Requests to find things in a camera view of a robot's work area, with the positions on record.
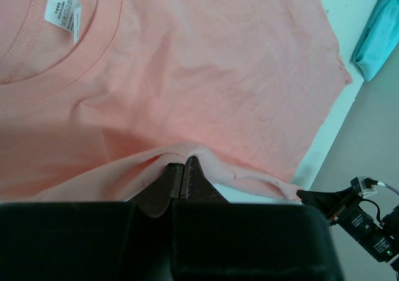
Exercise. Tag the pink t shirt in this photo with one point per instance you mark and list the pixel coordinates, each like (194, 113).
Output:
(99, 96)

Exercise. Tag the folded teal t shirt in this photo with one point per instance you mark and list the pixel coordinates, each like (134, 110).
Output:
(378, 39)

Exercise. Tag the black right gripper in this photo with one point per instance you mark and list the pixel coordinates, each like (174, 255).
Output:
(361, 219)

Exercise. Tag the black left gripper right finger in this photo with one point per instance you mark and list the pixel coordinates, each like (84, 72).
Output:
(194, 185)

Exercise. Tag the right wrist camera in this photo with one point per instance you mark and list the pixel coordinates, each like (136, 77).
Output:
(364, 186)

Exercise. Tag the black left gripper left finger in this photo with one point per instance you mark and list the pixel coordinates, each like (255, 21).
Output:
(155, 199)

